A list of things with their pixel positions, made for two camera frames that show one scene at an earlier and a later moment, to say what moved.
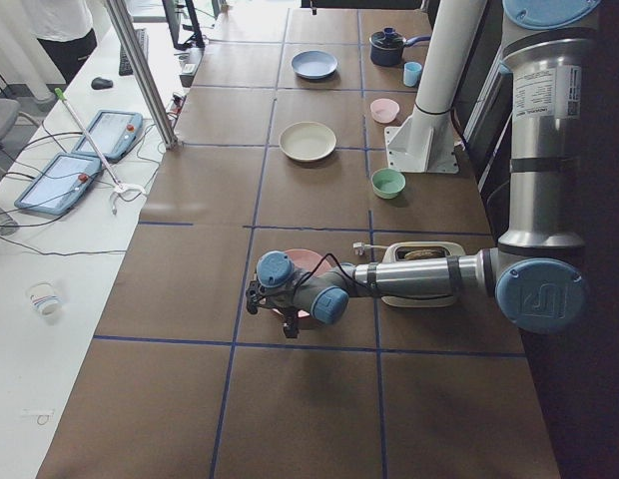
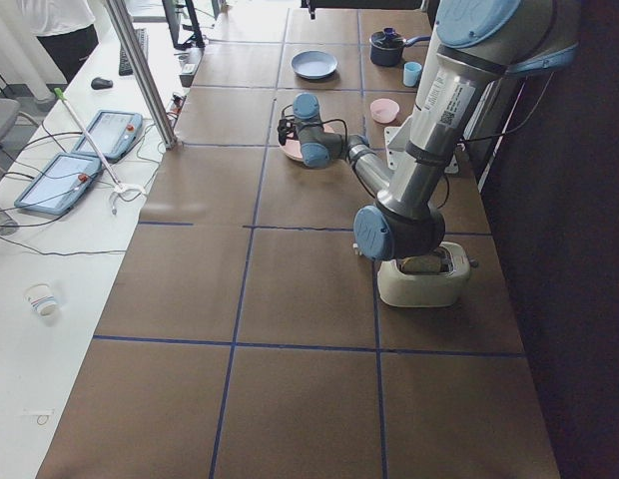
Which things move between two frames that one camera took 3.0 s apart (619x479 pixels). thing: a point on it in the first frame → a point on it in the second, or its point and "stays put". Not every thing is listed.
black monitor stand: (196, 40) stays put
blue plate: (313, 64) stays put
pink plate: (307, 261) → (293, 147)
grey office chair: (3, 115) stays put
